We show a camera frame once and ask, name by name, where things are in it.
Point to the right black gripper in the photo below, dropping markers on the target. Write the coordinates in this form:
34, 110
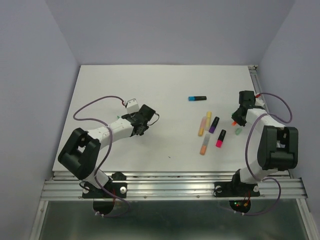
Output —
235, 117

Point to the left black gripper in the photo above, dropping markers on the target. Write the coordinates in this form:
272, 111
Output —
132, 114

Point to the mint highlighter cap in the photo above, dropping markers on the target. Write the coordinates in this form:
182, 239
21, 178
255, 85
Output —
238, 131

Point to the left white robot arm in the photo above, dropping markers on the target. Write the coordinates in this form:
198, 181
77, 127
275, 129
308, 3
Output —
80, 153

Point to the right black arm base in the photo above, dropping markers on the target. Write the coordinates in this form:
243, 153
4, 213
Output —
239, 193

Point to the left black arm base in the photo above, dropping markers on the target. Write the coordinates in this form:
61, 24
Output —
109, 196

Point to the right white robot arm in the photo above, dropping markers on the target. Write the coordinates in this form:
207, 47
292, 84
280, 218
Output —
278, 146

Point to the purple highlighter black body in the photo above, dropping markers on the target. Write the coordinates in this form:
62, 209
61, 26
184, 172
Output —
214, 125

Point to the pink highlighter black body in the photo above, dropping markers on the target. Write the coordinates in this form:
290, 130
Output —
221, 138

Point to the yellow pastel highlighter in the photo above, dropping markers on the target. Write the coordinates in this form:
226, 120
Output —
208, 121

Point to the blue highlighter black body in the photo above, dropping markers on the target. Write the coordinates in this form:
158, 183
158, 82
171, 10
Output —
197, 98

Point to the peach pastel highlighter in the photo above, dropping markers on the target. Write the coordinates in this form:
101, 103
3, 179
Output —
202, 126

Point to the orange pastel highlighter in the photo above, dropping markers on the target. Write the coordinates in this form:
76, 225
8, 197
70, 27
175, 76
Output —
205, 144

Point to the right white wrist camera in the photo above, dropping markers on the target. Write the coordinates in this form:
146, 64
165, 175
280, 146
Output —
259, 102

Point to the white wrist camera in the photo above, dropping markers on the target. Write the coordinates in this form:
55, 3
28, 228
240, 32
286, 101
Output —
259, 102
132, 106

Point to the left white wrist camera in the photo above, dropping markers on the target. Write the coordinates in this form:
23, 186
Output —
132, 106

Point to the aluminium right side rail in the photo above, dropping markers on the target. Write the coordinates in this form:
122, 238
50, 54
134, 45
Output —
256, 83

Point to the aluminium rail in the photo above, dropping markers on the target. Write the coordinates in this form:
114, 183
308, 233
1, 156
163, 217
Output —
256, 83
164, 186

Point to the aluminium front rail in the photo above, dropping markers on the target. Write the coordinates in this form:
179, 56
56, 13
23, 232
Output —
164, 186

